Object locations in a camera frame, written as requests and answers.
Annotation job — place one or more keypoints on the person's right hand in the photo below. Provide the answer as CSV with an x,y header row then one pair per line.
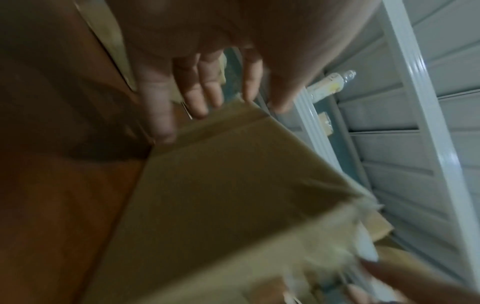
x,y
412,288

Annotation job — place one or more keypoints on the person's left hand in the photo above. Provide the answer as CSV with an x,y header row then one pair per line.
x,y
243,23

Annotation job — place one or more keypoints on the cardboard box with cutout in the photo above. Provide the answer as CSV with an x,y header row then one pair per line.
x,y
225,193

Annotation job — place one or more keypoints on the plastic bottle with white label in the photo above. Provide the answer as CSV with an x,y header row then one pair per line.
x,y
330,84

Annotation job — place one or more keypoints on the white metal storage rack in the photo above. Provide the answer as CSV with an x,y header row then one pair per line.
x,y
412,148

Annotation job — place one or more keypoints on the reddish brown wooden board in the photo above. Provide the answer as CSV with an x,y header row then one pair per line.
x,y
56,193

